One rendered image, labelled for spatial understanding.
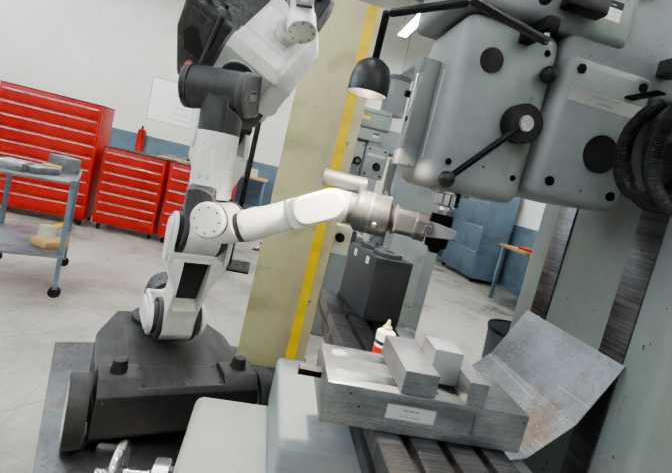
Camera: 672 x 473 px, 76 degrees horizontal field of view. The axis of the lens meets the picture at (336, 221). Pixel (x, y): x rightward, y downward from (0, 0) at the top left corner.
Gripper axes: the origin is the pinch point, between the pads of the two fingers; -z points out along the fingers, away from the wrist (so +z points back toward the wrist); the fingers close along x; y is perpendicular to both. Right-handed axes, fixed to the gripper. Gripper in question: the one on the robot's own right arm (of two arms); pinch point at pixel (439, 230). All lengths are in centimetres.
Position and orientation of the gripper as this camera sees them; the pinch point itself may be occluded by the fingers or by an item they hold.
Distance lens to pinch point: 92.0
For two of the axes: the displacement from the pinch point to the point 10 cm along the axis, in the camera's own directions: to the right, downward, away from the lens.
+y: -2.4, 9.7, 1.0
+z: -9.6, -2.5, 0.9
